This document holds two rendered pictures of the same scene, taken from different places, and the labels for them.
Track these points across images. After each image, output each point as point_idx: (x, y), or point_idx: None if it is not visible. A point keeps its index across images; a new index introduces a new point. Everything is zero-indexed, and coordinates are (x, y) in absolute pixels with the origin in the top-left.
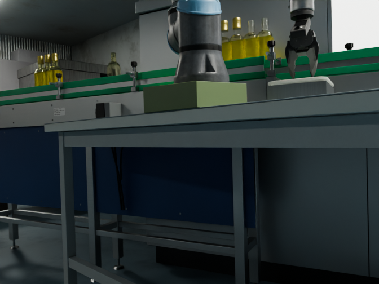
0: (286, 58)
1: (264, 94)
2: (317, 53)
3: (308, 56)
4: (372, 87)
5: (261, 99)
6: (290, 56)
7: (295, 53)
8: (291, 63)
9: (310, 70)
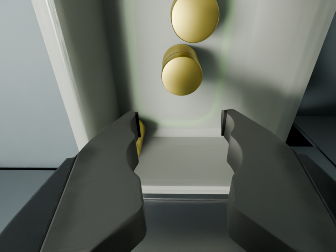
0: (328, 180)
1: (328, 150)
2: (43, 193)
3: (124, 175)
4: (12, 213)
5: (327, 140)
6: (297, 195)
7: (250, 210)
8: (258, 144)
9: (133, 114)
